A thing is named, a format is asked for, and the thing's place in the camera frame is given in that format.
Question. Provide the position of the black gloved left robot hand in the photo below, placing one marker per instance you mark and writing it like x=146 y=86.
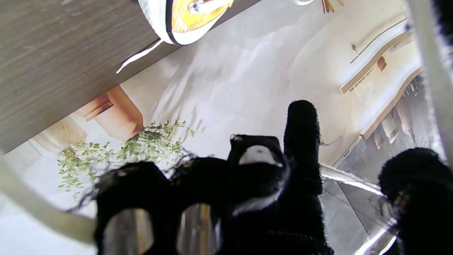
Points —
x=446 y=17

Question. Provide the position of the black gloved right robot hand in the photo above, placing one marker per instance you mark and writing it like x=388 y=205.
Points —
x=269 y=219

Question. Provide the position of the printed kitchen backdrop cloth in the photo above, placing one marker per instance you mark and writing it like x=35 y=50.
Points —
x=247 y=71

